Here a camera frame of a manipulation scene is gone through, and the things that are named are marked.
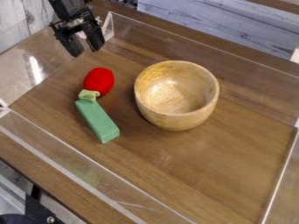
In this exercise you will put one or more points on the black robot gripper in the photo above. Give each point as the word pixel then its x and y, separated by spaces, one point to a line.
pixel 70 10

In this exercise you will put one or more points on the red plush strawberry toy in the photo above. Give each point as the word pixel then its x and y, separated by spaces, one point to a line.
pixel 97 84

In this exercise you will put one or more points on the green rectangular block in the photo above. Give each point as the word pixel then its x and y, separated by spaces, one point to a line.
pixel 97 119

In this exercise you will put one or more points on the wooden bowl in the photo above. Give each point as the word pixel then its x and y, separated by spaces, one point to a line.
pixel 176 94

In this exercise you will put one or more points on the clear acrylic corner bracket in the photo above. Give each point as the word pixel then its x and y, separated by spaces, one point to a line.
pixel 107 25

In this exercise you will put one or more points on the clear acrylic tray wall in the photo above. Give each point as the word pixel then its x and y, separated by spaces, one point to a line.
pixel 228 172

